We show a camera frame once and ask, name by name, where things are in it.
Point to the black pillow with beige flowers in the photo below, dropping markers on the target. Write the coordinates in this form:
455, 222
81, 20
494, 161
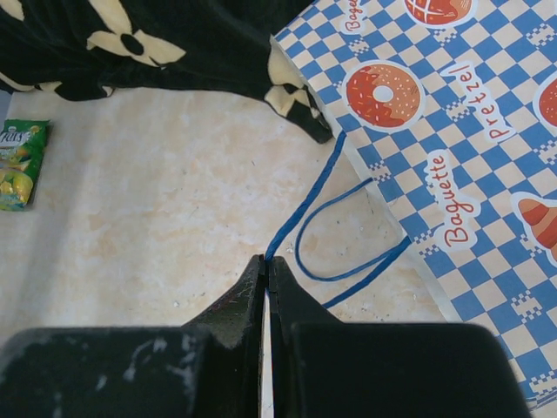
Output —
85, 50

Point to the green Fox's candy bag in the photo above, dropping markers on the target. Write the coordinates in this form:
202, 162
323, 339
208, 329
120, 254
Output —
23, 144

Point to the blue checkered paper bag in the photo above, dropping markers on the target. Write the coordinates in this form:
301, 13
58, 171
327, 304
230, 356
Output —
450, 108

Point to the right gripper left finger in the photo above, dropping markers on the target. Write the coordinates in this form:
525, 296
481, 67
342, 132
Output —
208, 367

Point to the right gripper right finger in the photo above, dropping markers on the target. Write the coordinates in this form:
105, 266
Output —
325, 367

